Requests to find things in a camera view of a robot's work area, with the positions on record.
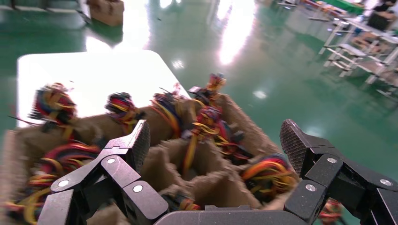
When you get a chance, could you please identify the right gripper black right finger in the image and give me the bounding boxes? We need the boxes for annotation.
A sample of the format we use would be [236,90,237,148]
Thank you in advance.
[279,119,398,225]

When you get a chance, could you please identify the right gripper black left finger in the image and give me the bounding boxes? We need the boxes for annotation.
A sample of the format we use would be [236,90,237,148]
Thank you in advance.
[37,119,169,225]

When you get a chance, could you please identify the brown cardboard divider carton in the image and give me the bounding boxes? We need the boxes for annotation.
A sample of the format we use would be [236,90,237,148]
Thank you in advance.
[0,93,301,225]

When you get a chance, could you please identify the plain brown cardboard box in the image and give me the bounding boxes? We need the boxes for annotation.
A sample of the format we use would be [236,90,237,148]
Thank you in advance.
[86,0,125,27]

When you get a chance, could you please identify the green top table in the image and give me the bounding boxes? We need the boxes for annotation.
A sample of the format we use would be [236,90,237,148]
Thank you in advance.
[321,0,366,15]

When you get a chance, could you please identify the lower left wire bundle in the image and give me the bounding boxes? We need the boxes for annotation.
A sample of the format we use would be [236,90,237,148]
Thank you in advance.
[3,142,102,225]

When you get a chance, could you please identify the right wire bundle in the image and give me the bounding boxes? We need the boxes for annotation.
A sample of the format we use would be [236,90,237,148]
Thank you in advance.
[241,153,300,204]

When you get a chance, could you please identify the far left wire bundle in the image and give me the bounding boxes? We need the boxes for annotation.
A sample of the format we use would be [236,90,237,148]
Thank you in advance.
[28,82,78,131]

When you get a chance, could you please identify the central wire bundle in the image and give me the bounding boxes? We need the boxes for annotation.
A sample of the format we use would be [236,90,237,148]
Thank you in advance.
[182,105,254,176]

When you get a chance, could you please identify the white frame workbench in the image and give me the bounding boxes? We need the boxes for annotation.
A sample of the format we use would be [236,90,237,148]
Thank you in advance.
[318,17,398,94]

